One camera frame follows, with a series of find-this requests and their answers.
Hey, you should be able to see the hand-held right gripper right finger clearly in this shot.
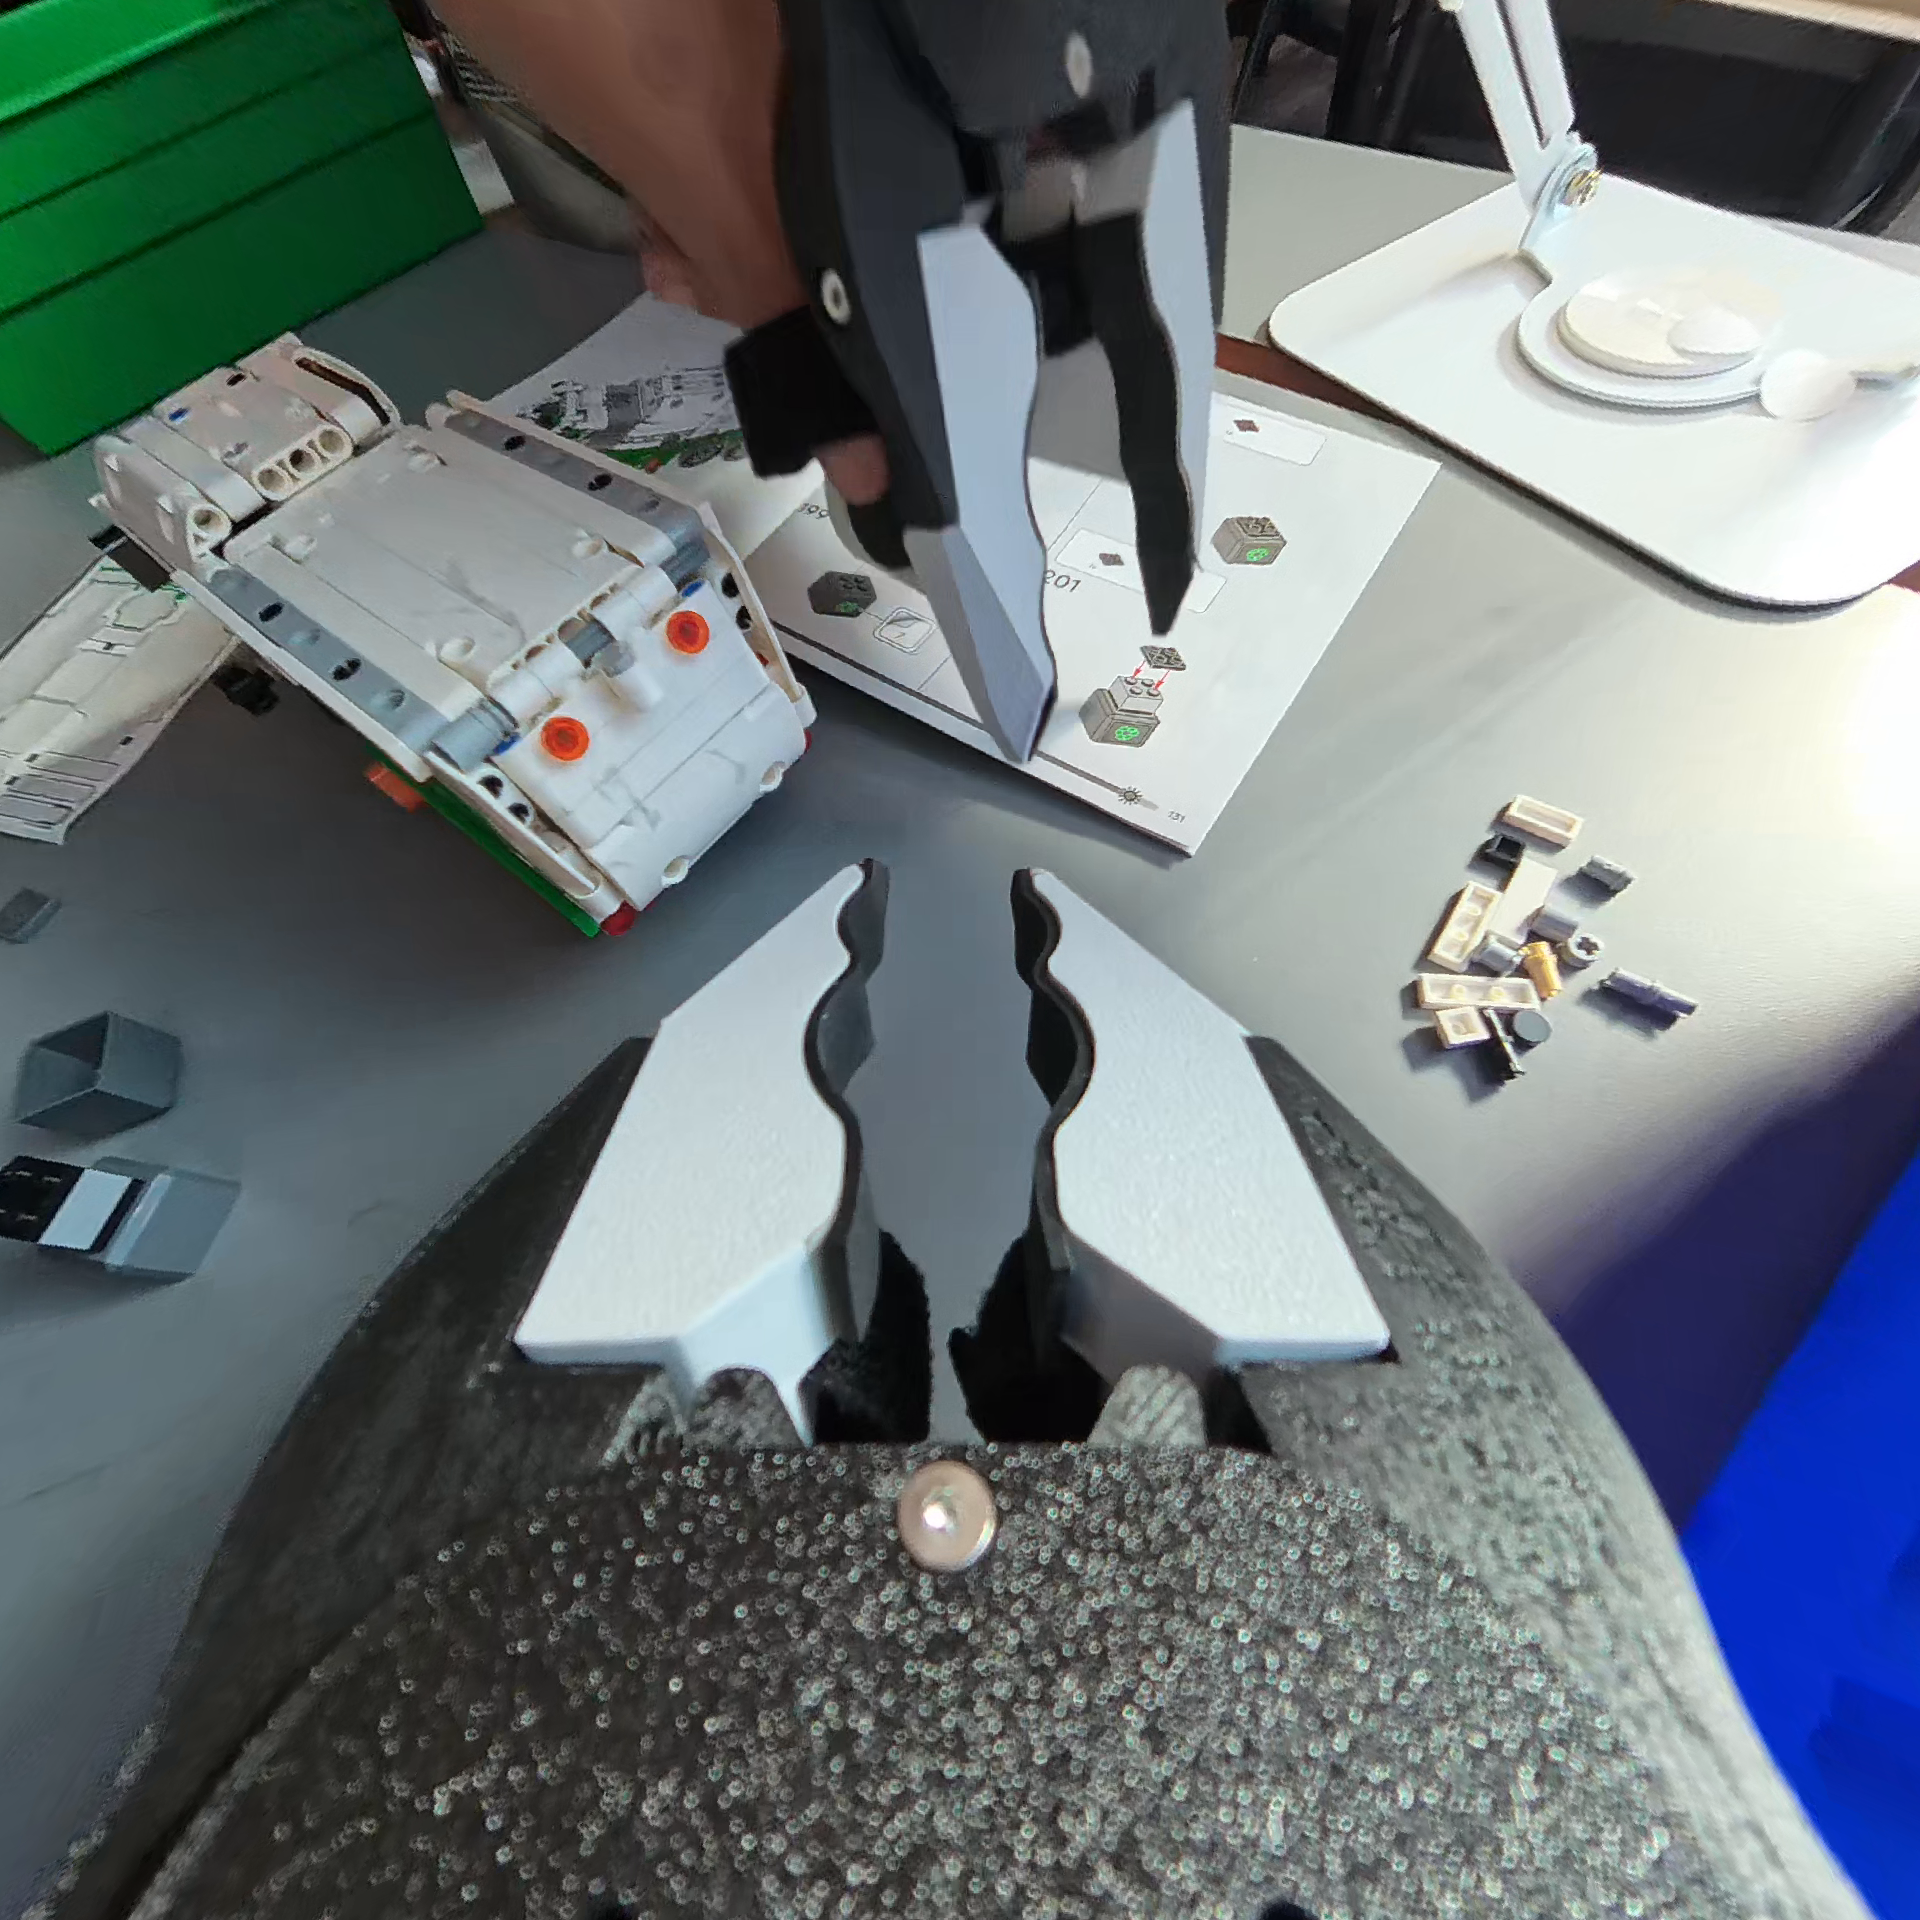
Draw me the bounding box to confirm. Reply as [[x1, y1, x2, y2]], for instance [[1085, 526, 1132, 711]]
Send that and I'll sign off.
[[1011, 867, 1392, 1420]]

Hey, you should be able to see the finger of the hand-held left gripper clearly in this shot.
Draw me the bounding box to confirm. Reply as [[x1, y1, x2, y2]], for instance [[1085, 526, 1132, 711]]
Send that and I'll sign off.
[[914, 219, 1064, 769], [1074, 99, 1224, 638]]

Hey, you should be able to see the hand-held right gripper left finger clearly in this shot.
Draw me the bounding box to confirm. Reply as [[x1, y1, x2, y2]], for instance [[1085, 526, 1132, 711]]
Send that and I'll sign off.
[[514, 863, 890, 1446]]

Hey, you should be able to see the grey and black lego assembly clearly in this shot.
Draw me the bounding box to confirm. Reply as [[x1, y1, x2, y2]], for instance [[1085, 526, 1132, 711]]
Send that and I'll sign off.
[[0, 1152, 243, 1283]]

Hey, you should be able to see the lego instruction booklet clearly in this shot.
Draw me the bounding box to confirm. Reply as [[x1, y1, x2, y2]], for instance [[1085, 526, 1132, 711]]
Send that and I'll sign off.
[[486, 291, 1443, 857]]

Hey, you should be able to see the pile of small lego pieces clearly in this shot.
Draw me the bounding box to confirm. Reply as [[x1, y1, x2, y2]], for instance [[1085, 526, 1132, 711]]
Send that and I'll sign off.
[[1410, 794, 1706, 1086]]

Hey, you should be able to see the white green lego garbage truck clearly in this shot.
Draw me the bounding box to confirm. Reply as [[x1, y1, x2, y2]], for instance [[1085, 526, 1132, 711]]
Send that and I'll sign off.
[[90, 332, 821, 942]]

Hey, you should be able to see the open grey lego box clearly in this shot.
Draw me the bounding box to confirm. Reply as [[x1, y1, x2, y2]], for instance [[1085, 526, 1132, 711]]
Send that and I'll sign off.
[[13, 1010, 184, 1142]]

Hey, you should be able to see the lego sticker sheet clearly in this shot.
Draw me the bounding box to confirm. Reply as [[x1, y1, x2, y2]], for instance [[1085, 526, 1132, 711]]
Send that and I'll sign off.
[[0, 560, 238, 847]]

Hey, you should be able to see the person's left hand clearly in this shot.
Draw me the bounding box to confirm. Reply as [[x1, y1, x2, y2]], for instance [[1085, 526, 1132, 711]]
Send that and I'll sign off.
[[431, 0, 902, 511]]

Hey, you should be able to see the white lamp base stand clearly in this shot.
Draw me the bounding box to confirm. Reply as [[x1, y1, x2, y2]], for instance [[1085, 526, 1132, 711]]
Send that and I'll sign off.
[[1266, 0, 1920, 610]]

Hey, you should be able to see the blue chair seat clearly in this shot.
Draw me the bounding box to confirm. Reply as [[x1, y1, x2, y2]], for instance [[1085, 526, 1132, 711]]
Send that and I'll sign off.
[[1552, 1154, 1920, 1920]]

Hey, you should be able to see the green storage box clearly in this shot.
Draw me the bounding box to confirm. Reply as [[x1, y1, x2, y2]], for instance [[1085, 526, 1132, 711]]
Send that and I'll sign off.
[[0, 0, 490, 458]]

